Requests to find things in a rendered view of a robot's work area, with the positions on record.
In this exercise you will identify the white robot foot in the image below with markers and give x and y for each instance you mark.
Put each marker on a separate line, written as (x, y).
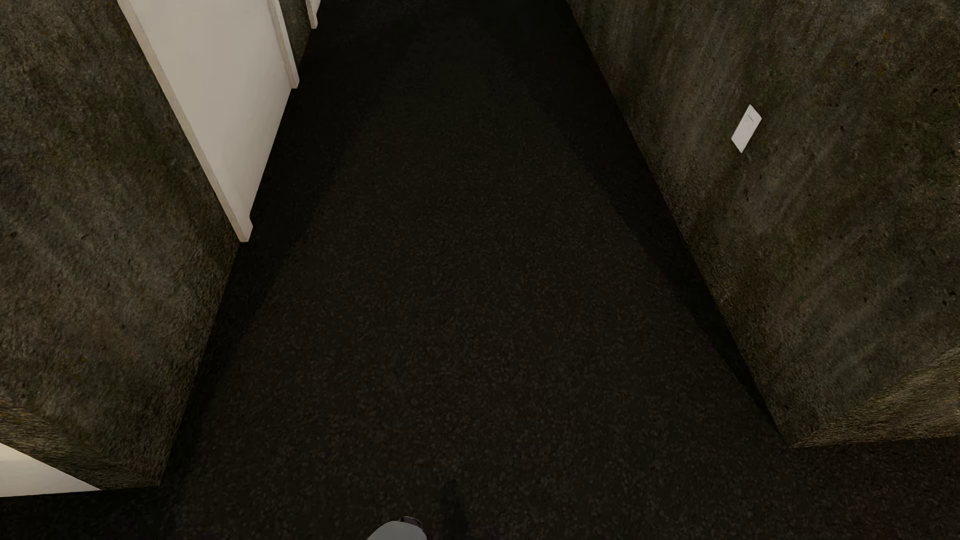
(397, 530)

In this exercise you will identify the white door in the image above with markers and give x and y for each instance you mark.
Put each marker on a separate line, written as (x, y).
(217, 97)

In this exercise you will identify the white door panel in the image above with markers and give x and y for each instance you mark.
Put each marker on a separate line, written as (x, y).
(34, 475)

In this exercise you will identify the white wall light switch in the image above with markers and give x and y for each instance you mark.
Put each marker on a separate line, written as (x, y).
(746, 129)

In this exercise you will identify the white door frame strip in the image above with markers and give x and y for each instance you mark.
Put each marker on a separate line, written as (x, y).
(313, 11)

